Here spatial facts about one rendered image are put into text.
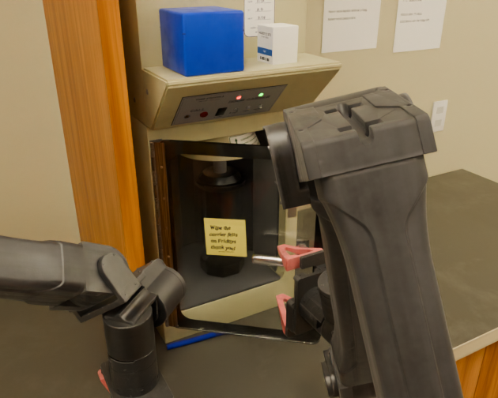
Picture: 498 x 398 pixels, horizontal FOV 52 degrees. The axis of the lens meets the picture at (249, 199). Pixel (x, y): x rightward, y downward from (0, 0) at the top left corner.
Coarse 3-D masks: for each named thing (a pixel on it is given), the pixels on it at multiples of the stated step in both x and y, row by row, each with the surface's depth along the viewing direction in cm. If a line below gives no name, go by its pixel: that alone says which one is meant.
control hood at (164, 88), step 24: (144, 72) 82; (168, 72) 79; (240, 72) 79; (264, 72) 81; (288, 72) 83; (312, 72) 86; (336, 72) 89; (168, 96) 77; (288, 96) 91; (312, 96) 95; (168, 120) 84; (216, 120) 90
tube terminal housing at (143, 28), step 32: (128, 0) 81; (160, 0) 80; (192, 0) 83; (224, 0) 85; (288, 0) 91; (128, 32) 85; (128, 64) 89; (160, 64) 84; (128, 96) 93; (192, 128) 91; (224, 128) 94; (256, 128) 98
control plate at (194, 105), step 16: (192, 96) 79; (208, 96) 81; (224, 96) 83; (256, 96) 86; (272, 96) 89; (176, 112) 82; (192, 112) 84; (208, 112) 86; (224, 112) 88; (240, 112) 90; (256, 112) 92
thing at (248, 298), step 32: (192, 160) 87; (224, 160) 86; (256, 160) 85; (192, 192) 90; (224, 192) 89; (256, 192) 88; (192, 224) 93; (256, 224) 90; (288, 224) 89; (192, 256) 96; (224, 256) 94; (192, 288) 99; (224, 288) 97; (256, 288) 96; (288, 288) 95; (192, 320) 102; (224, 320) 101; (256, 320) 99
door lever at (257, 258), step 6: (300, 246) 90; (306, 246) 90; (252, 258) 88; (258, 258) 87; (264, 258) 87; (270, 258) 87; (276, 258) 87; (258, 264) 88; (264, 264) 88; (270, 264) 87; (276, 264) 87; (282, 264) 87
